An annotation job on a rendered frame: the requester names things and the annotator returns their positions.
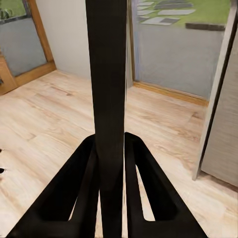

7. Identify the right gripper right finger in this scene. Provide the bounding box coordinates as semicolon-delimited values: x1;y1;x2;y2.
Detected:
124;132;208;238

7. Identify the poster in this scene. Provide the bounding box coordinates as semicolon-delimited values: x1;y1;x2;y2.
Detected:
85;0;127;238

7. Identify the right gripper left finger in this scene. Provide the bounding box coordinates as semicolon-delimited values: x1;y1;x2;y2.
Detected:
5;134;100;238

